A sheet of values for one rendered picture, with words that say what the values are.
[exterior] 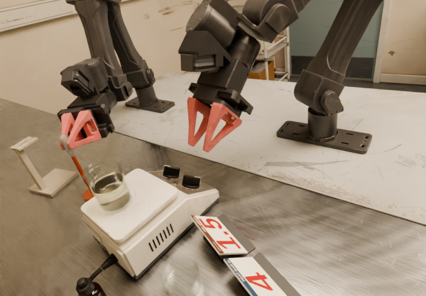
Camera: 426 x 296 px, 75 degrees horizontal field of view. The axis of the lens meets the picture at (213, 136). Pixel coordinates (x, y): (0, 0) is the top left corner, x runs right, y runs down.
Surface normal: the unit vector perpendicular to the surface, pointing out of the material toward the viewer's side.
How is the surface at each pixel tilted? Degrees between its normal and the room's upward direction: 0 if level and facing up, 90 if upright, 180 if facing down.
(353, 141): 0
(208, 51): 90
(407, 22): 90
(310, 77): 57
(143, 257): 90
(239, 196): 0
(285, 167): 0
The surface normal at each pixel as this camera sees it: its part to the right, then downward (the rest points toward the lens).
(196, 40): -0.55, -0.34
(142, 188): -0.17, -0.84
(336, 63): 0.36, 0.25
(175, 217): 0.74, 0.24
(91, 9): -0.09, 0.29
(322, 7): -0.58, 0.51
